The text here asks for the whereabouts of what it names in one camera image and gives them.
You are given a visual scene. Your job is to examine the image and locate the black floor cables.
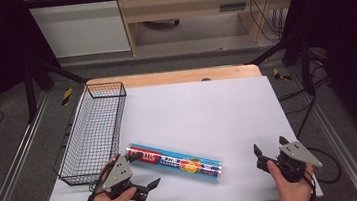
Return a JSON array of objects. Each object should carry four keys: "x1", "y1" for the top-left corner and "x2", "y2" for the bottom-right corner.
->
[{"x1": 273, "y1": 43, "x2": 339, "y2": 142}]

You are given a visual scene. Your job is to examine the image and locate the white cabinet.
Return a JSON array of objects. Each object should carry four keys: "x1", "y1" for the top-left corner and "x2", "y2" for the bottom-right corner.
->
[{"x1": 22, "y1": 0, "x2": 133, "y2": 63}]

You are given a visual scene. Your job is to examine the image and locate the wooden table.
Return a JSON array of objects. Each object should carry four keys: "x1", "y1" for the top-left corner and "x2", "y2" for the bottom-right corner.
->
[{"x1": 84, "y1": 60, "x2": 263, "y2": 96}]

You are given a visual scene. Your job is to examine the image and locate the yellow and black tape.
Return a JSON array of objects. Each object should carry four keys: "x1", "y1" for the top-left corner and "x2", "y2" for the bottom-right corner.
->
[
  {"x1": 272, "y1": 66, "x2": 293, "y2": 83},
  {"x1": 59, "y1": 86, "x2": 75, "y2": 107}
]

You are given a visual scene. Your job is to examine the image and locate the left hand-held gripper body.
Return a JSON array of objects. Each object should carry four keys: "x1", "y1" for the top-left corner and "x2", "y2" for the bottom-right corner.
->
[{"x1": 97, "y1": 151, "x2": 150, "y2": 201}]

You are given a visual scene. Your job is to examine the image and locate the black wire basket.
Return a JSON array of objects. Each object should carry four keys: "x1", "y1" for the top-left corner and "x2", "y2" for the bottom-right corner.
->
[{"x1": 45, "y1": 80, "x2": 137, "y2": 189}]

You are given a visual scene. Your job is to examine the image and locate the long blue printed box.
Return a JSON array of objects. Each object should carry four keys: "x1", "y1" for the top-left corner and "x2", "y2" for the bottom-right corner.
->
[{"x1": 124, "y1": 133, "x2": 225, "y2": 191}]

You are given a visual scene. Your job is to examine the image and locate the black hanging cables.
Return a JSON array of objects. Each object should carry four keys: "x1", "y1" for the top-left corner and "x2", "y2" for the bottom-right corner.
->
[{"x1": 245, "y1": 0, "x2": 289, "y2": 45}]

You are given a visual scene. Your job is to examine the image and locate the light wooden desk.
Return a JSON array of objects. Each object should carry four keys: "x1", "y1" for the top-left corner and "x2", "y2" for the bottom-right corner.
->
[{"x1": 115, "y1": 0, "x2": 309, "y2": 58}]

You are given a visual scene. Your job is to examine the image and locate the white table mat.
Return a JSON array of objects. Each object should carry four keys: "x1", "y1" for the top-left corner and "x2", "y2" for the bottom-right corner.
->
[{"x1": 28, "y1": 68, "x2": 325, "y2": 201}]

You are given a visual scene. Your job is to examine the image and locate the person's right hand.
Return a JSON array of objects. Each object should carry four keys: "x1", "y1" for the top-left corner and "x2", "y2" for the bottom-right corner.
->
[{"x1": 266, "y1": 155, "x2": 318, "y2": 201}]

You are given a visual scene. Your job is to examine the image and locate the black metal stand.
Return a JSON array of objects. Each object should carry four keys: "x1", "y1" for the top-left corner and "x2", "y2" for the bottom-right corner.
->
[
  {"x1": 20, "y1": 51, "x2": 93, "y2": 124},
  {"x1": 245, "y1": 31, "x2": 319, "y2": 103}
]

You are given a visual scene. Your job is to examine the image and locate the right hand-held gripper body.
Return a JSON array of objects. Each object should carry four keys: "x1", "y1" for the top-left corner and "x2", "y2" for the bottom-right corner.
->
[{"x1": 254, "y1": 138, "x2": 326, "y2": 188}]

